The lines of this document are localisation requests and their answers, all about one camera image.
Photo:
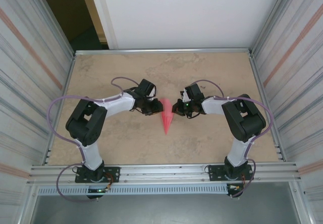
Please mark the pink paper sheet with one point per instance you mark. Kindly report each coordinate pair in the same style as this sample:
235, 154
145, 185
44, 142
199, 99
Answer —
166, 120

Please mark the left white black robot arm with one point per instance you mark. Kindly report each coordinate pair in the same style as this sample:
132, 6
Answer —
90, 158

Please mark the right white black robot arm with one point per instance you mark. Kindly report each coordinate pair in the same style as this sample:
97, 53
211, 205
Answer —
237, 156

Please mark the small circuit board green light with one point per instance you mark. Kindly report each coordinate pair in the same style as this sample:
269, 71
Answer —
97, 190

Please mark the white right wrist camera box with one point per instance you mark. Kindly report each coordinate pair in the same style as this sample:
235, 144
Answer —
186, 96

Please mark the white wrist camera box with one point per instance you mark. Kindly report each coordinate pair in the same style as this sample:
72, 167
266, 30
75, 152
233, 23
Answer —
152, 92
186, 96

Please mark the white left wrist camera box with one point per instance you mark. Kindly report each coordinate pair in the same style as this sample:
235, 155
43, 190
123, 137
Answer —
152, 92

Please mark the aluminium table end rail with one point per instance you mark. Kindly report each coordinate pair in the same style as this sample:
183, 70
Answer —
164, 51

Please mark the aluminium table side rail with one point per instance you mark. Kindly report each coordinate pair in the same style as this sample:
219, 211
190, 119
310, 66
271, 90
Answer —
70, 70
256, 70

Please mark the wide aluminium mounting rail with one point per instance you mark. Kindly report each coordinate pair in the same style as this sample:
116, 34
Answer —
164, 173

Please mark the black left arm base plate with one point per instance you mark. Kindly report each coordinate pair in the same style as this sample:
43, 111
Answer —
113, 173

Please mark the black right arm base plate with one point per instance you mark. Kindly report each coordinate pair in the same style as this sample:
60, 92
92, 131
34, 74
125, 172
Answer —
214, 173

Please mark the ribbed translucent enclosure panel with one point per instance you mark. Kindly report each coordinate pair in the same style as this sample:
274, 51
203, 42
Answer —
25, 95
297, 95

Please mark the white door frame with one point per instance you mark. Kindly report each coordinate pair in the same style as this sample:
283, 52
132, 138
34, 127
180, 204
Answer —
101, 14

